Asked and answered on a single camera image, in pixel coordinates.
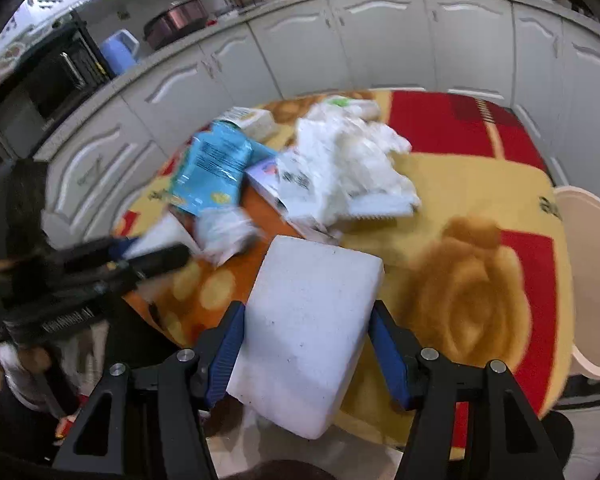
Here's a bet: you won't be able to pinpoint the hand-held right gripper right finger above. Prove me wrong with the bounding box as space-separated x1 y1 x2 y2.
369 301 566 480

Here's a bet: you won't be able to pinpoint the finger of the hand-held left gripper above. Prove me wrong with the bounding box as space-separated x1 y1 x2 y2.
62 244 192 293

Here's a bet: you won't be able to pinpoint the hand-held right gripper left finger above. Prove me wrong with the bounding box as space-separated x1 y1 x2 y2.
52 301 245 480

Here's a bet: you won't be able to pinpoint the white foam block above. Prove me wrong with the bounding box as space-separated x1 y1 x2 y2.
226 234 385 441

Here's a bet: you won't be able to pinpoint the blue snack packet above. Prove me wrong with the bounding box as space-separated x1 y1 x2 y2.
167 120 253 216

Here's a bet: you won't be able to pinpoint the white plastic bag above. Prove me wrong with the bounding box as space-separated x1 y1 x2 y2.
275 102 421 233

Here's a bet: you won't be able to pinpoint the cream plastic bin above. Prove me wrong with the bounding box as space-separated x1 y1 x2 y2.
552 186 600 380

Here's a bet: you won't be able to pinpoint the white paper sheet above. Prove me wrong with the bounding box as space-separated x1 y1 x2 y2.
125 212 201 261

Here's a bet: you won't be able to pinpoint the crumpled clear wrapper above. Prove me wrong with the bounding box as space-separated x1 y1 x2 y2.
195 207 258 266

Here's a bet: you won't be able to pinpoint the purple white box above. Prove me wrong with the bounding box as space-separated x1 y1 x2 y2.
242 155 341 246

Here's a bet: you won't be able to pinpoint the white carton box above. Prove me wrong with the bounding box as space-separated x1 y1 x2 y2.
215 106 276 141

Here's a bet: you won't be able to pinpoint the red yellow printed blanket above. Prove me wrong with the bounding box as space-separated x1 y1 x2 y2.
112 89 573 461

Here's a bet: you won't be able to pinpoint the black microwave oven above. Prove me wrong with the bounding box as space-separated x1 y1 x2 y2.
0 22 113 161

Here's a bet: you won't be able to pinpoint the blue plastic jug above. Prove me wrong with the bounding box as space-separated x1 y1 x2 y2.
100 30 141 78

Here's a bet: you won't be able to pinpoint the dark red rice cooker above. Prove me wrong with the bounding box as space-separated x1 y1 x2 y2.
144 0 208 51

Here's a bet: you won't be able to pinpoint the green white wipes packet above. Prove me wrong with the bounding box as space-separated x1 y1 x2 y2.
325 95 381 121

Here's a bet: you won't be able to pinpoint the white kitchen base cabinets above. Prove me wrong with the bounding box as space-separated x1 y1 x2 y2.
32 0 600 241

